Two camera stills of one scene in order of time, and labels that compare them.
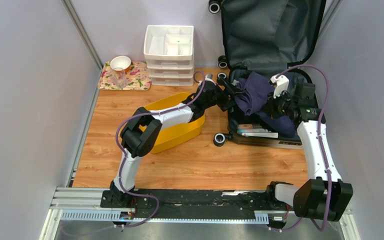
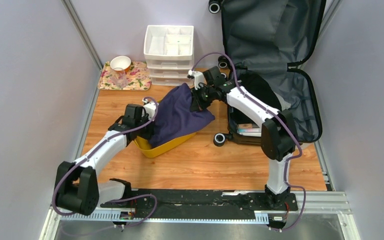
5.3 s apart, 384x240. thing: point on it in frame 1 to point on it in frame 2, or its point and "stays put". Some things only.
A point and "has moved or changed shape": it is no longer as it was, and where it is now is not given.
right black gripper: (270, 106) to (198, 104)
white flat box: (260, 132) stays put
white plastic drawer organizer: (168, 51) stays put
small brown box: (245, 126) stays put
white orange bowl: (121, 64) stays put
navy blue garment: (251, 98) has moved or changed shape
